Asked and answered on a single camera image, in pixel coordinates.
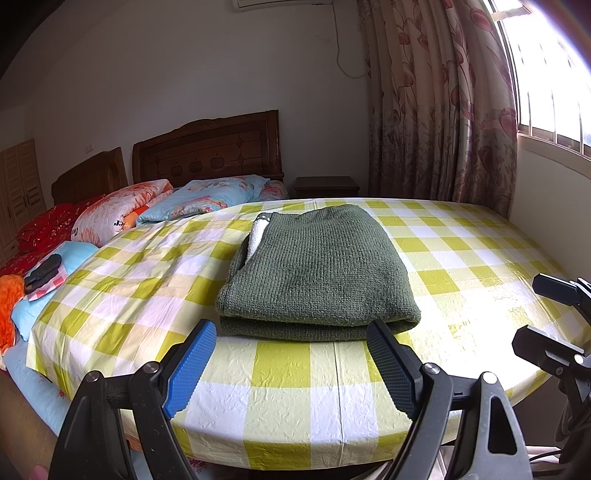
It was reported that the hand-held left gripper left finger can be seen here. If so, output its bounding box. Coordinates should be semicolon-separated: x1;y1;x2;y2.
48;318;218;480

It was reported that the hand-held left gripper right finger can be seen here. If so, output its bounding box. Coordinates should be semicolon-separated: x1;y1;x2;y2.
366;318;534;480

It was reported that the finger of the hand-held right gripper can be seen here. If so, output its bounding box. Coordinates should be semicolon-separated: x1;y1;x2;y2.
533;273;591;319
512;325;591;384

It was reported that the green knitted sweater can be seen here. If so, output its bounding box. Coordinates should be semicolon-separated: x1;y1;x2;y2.
215;204;422;342

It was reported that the yellow white checkered tablecloth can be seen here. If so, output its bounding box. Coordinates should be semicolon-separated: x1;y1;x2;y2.
26;198;583;472

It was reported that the pink checkered cloth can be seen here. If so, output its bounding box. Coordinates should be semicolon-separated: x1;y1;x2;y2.
28;270;70;302

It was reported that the folded blue floral quilt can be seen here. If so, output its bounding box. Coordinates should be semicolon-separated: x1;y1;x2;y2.
136;175;269;227

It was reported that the pink orange floral pillow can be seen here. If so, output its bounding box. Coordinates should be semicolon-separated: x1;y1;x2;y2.
71;179;174;248

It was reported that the black small item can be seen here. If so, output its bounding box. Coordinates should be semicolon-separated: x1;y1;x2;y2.
23;254;63;294

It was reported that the orange cloth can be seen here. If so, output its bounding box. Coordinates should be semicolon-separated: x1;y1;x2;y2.
0;274;26;354

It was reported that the dark wooden nightstand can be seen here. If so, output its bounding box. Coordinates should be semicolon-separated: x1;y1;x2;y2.
294;176;361;200

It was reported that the red floral blanket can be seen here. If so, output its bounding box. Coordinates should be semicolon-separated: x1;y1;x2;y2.
0;194;109;278

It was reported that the small wooden headboard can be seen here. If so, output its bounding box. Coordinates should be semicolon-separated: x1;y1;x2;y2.
51;147;129;206

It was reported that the pink floral curtain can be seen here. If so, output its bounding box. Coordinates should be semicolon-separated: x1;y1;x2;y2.
358;0;520;220

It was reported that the barred window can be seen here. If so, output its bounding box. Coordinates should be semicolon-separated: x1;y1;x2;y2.
489;0;591;160

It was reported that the large carved wooden headboard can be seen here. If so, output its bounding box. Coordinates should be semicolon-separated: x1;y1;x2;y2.
132;110;284;190

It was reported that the beige louvred wardrobe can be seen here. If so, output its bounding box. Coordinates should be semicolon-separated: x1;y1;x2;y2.
0;138;47;266

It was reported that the white air conditioner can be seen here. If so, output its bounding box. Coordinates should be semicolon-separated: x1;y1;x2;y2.
232;0;334;9

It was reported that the thin wall cable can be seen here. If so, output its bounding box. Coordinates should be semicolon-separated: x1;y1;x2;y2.
331;4;370;79

